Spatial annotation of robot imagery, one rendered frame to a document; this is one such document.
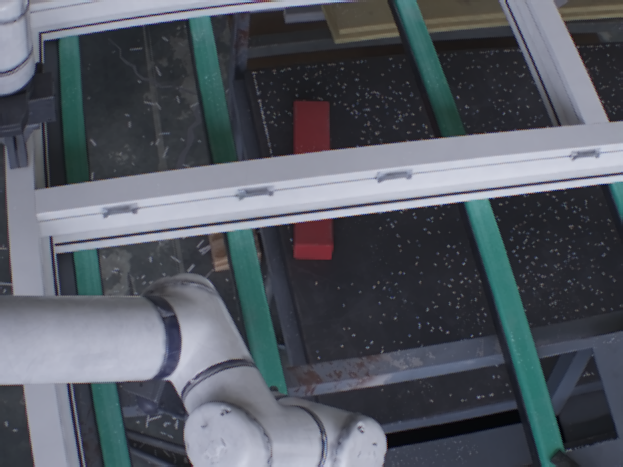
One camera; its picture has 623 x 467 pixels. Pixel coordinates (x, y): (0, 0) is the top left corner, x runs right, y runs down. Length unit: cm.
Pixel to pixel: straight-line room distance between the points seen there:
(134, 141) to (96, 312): 175
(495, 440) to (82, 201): 74
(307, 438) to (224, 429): 10
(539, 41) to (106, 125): 131
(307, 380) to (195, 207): 28
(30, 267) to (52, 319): 46
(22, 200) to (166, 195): 21
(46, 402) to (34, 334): 38
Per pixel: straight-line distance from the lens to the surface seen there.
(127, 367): 120
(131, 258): 272
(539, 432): 160
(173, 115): 296
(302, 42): 229
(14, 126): 152
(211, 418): 119
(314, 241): 199
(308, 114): 214
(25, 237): 164
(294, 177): 168
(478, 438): 193
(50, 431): 149
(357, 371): 165
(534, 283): 205
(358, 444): 127
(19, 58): 150
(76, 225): 168
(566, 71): 189
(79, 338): 116
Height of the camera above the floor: 227
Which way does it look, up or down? 55 degrees down
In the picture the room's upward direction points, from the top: 8 degrees clockwise
